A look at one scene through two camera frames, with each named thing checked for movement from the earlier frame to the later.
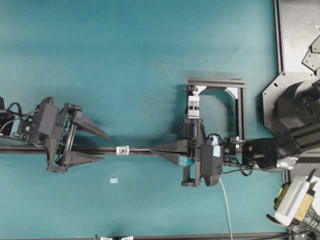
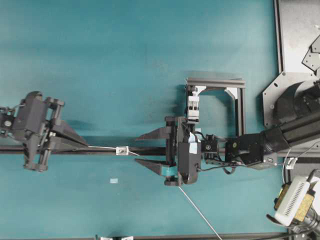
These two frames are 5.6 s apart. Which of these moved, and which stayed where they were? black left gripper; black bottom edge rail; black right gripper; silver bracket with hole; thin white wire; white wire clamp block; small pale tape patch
Moved: thin white wire; black right gripper; black left gripper
Stayed: black bottom edge rail; silver bracket with hole; small pale tape patch; white wire clamp block
